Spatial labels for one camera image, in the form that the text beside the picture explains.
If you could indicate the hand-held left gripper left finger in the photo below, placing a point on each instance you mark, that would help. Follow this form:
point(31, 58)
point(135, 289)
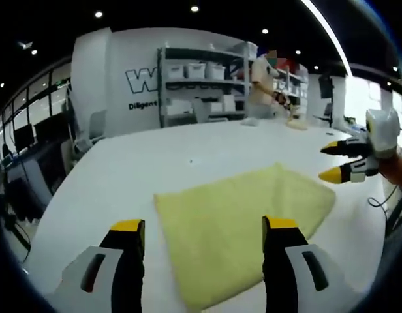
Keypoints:
point(122, 267)

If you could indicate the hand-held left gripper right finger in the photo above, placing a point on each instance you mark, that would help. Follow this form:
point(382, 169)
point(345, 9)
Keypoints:
point(286, 267)

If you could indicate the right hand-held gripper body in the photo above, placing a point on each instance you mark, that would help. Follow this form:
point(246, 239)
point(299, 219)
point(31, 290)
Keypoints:
point(383, 130)

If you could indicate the yellow-green garment with dark sleeves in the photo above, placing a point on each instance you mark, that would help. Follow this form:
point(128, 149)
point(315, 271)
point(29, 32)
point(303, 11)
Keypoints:
point(227, 221)

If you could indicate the beige cloth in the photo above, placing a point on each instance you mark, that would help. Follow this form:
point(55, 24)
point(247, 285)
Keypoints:
point(296, 122)

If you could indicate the grey mesh chair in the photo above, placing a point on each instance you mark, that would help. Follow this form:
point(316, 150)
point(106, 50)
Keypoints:
point(398, 218)

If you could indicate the black monitor on stand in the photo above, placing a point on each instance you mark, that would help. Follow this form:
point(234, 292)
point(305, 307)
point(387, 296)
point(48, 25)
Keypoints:
point(325, 86)

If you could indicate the white cloth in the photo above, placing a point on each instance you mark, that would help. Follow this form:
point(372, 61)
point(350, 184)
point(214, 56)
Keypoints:
point(250, 123)

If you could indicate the ceiling light strip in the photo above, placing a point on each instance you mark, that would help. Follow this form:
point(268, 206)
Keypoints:
point(328, 29)

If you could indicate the grey counter cabinet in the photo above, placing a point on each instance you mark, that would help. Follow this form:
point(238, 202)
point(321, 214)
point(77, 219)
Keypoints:
point(41, 169)

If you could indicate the light grey chair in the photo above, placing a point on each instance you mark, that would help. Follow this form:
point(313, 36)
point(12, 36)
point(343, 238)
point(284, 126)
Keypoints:
point(98, 124)

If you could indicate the black computer monitor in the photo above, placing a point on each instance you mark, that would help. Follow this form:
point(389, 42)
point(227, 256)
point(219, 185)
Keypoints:
point(51, 130)
point(24, 137)

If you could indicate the tall white stand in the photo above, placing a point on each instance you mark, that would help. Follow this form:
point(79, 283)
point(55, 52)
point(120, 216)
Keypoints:
point(70, 107)

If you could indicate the row of white storage bins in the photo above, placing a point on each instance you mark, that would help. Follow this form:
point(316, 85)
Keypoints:
point(194, 70)

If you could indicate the grey metal shelving unit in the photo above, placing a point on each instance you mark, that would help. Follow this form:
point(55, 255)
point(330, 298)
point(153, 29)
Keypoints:
point(162, 84)

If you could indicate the round ceiling spotlights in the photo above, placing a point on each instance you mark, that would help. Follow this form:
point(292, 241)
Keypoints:
point(194, 8)

